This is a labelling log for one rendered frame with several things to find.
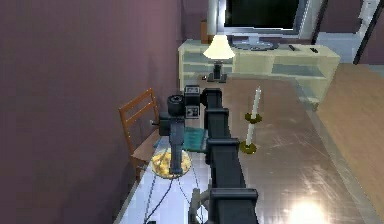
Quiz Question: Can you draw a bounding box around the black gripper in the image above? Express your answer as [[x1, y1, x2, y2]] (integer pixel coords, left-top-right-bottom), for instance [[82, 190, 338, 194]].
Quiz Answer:
[[143, 94, 205, 224]]

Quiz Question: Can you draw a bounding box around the golden glass bowl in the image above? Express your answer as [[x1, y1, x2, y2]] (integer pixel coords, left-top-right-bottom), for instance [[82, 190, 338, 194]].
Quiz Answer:
[[150, 147, 193, 180]]

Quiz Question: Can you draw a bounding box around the brown wooden chair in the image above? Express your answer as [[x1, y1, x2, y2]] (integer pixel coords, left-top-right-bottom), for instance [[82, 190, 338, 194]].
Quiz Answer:
[[118, 87, 162, 182]]

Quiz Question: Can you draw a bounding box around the teal book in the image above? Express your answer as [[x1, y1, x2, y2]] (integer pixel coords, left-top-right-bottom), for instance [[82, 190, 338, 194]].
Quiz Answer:
[[181, 126, 210, 154]]

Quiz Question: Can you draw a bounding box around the white candle in brass holder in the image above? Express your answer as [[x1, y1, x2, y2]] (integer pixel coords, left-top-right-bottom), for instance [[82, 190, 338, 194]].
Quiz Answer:
[[238, 121, 259, 155], [244, 85, 264, 125]]

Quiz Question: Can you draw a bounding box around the cream shade table lamp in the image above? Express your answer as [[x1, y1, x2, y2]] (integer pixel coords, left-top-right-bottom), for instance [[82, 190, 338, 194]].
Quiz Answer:
[[202, 33, 236, 84]]

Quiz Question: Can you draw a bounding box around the brown box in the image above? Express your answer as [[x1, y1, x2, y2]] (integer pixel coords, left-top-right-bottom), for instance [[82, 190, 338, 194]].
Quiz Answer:
[[199, 19, 214, 45]]

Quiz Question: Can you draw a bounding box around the cream television stand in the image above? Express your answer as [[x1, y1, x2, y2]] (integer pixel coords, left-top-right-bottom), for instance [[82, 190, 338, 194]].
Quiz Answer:
[[177, 38, 341, 112]]

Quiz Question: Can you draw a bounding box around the silver framed television set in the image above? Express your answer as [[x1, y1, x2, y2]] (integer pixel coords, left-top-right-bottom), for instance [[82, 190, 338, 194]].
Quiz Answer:
[[207, 0, 323, 52]]

